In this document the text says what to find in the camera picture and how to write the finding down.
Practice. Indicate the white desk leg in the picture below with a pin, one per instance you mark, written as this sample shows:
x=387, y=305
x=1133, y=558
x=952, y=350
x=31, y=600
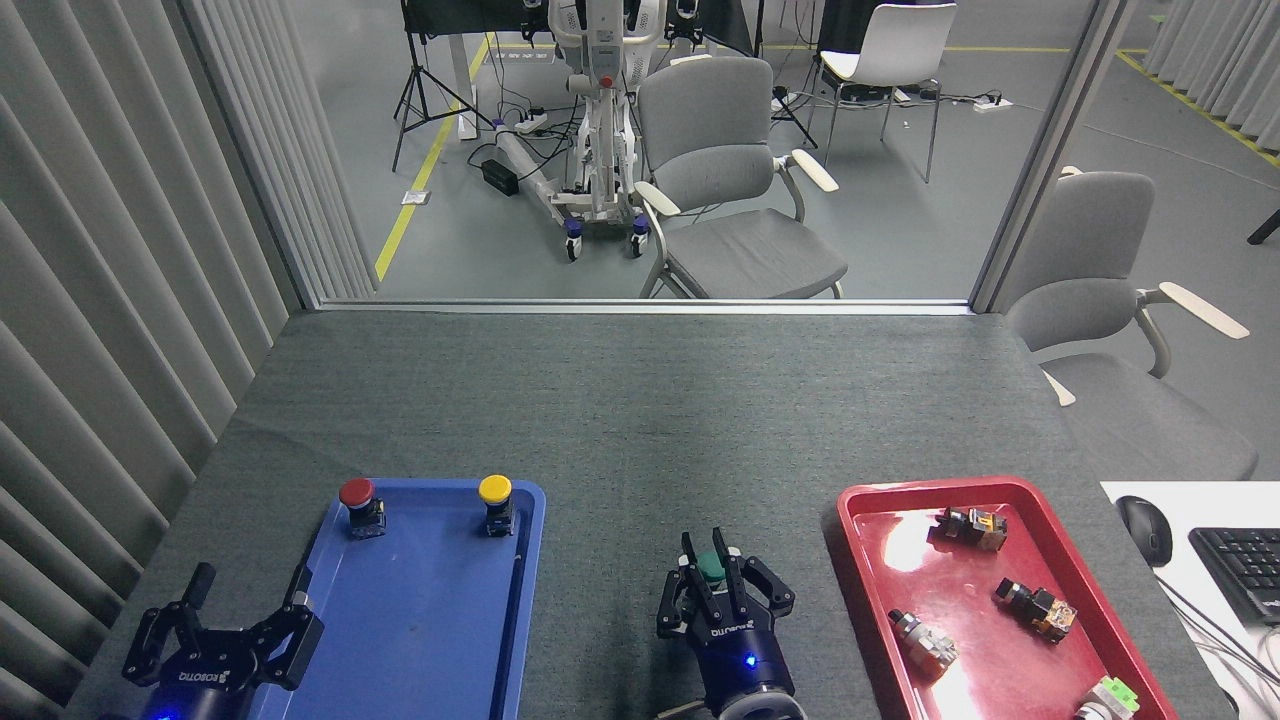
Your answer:
x=463, y=85

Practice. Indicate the blue plastic tray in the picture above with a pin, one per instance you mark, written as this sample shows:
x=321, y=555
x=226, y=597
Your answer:
x=420, y=620

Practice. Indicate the grey vertical blinds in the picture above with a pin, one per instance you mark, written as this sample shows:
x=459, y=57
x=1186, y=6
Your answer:
x=100, y=300

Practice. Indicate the silver frame post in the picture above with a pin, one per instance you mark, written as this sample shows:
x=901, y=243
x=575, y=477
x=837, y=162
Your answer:
x=1050, y=150

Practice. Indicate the red plastic tray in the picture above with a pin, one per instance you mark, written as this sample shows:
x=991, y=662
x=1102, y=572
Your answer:
x=950, y=570

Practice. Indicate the silver floor socket plate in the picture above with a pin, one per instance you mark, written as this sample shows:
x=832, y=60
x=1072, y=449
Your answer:
x=416, y=197

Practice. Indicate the silver frame rail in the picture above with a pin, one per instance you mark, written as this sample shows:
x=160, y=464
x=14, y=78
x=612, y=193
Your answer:
x=640, y=307

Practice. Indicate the white plastic chair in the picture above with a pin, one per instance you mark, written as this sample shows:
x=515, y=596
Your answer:
x=900, y=45

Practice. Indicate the black tripod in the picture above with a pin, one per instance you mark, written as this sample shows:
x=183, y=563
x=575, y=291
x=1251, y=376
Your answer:
x=790, y=118
x=415, y=90

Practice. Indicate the white power strip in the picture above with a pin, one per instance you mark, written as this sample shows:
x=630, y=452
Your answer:
x=992, y=103
x=531, y=123

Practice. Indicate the grey office chair white armrests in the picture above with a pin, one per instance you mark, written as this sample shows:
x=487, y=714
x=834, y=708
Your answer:
x=1090, y=250
x=745, y=255

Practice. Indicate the black and orange switch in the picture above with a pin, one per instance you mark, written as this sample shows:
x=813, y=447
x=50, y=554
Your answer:
x=1040, y=610

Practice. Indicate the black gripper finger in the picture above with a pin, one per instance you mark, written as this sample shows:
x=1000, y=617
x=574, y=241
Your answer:
x=685, y=605
x=755, y=595
x=150, y=640
x=295, y=645

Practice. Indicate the black chair base leg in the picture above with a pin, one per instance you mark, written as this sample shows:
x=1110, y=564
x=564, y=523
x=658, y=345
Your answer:
x=1265, y=227

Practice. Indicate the black power adapter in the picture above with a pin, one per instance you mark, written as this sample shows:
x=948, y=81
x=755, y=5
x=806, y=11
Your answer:
x=499, y=177

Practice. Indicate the green push button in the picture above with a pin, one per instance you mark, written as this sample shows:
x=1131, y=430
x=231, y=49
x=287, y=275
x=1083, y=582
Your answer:
x=711, y=566

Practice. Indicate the yellow push button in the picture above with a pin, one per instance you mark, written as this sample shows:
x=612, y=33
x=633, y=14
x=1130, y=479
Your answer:
x=494, y=488

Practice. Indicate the black computer mouse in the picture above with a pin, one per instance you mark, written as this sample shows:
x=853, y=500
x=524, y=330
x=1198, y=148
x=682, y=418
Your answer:
x=1146, y=528

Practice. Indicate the black keyboard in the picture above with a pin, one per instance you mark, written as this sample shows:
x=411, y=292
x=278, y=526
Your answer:
x=1245, y=570

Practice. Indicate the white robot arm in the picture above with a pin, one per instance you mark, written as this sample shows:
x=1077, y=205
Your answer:
x=760, y=708

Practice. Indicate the black switch with amber window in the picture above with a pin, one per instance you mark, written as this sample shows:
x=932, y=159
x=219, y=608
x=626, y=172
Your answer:
x=975, y=526

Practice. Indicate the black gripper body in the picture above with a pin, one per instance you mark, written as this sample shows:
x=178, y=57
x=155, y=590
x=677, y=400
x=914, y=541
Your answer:
x=200, y=685
x=740, y=655

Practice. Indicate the green and white switch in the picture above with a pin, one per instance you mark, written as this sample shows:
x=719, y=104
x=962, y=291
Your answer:
x=1110, y=698

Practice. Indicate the silver metal switch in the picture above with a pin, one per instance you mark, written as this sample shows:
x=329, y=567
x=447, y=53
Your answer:
x=925, y=640

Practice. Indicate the red push button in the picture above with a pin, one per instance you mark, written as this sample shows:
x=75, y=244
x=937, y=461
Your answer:
x=356, y=492

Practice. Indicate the grey pleated curtain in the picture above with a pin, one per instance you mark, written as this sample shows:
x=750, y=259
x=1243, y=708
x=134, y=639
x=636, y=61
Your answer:
x=1220, y=60

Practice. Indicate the white wheeled stand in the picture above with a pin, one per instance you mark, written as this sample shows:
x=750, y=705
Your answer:
x=605, y=120

